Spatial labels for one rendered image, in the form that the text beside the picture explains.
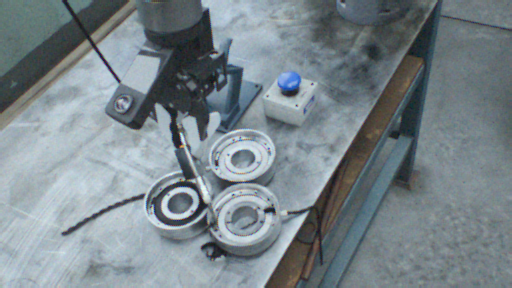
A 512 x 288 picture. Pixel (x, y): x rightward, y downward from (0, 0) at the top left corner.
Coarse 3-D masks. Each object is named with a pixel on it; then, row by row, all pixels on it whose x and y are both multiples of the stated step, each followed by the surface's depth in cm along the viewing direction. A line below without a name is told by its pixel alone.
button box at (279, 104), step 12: (276, 84) 88; (312, 84) 87; (264, 96) 86; (276, 96) 86; (288, 96) 85; (300, 96) 85; (312, 96) 87; (264, 108) 88; (276, 108) 86; (288, 108) 84; (300, 108) 84; (312, 108) 89; (288, 120) 87; (300, 120) 86
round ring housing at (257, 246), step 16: (224, 192) 75; (240, 192) 76; (256, 192) 76; (272, 192) 74; (240, 208) 75; (256, 208) 74; (208, 224) 72; (256, 224) 72; (272, 224) 72; (224, 240) 70; (256, 240) 69; (272, 240) 71
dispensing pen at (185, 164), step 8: (184, 128) 74; (184, 136) 74; (184, 144) 73; (176, 152) 72; (184, 152) 72; (184, 160) 72; (184, 168) 72; (192, 168) 71; (184, 176) 72; (192, 176) 71; (200, 176) 73; (200, 184) 73; (200, 192) 73; (208, 192) 73; (208, 200) 73; (216, 224) 73
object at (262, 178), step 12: (228, 132) 83; (240, 132) 83; (252, 132) 82; (216, 144) 81; (228, 144) 83; (264, 144) 82; (216, 156) 81; (228, 156) 81; (240, 156) 83; (252, 156) 82; (216, 168) 80; (228, 168) 79; (252, 168) 79; (264, 168) 78; (216, 180) 80; (228, 180) 76; (240, 180) 76; (252, 180) 76; (264, 180) 78
